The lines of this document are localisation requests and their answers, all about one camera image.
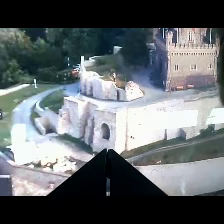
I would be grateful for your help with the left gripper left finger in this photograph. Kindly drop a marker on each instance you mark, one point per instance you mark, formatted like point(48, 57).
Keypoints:
point(90, 178)

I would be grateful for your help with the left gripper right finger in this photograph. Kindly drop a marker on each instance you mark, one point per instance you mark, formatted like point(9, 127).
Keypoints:
point(128, 178)

